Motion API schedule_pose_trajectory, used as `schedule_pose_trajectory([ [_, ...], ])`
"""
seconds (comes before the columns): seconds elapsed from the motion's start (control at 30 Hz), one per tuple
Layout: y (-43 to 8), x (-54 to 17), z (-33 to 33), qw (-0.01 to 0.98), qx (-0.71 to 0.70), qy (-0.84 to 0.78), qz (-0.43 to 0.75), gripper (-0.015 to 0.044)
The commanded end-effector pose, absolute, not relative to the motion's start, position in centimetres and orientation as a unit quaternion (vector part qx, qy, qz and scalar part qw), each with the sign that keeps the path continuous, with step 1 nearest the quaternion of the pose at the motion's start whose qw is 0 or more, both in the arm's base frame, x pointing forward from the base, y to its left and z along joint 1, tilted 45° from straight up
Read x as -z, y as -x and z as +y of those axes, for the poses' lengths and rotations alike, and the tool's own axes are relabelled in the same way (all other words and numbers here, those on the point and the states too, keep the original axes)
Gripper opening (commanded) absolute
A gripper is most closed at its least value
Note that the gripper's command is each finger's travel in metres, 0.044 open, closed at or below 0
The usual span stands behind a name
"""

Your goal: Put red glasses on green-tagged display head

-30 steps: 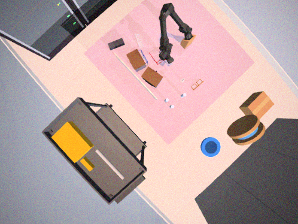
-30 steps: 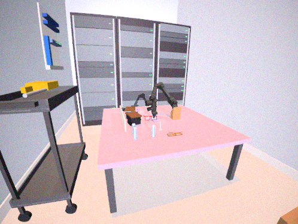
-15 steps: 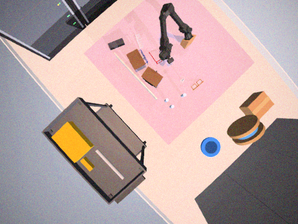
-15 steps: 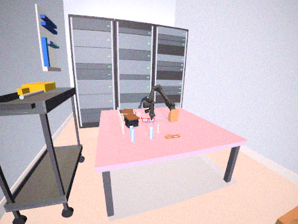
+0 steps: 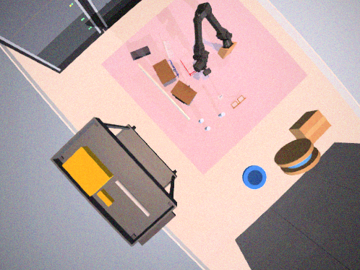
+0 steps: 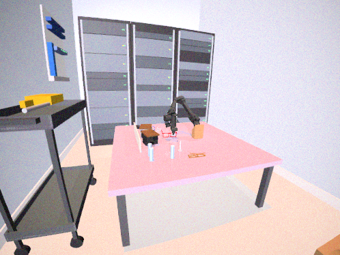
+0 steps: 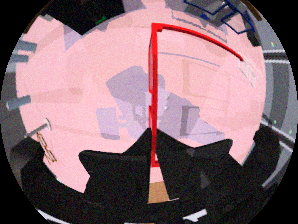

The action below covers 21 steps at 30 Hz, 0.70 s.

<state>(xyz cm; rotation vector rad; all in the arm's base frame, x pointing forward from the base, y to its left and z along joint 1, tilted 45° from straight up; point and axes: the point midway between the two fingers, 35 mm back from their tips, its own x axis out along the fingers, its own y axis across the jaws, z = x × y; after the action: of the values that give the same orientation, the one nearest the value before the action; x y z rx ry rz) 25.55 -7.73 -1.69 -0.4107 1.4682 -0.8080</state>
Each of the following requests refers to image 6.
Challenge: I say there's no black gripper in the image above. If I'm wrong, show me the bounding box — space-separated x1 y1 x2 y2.
170 121 178 135

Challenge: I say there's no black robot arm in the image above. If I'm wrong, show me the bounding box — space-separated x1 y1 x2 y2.
163 95 200 128

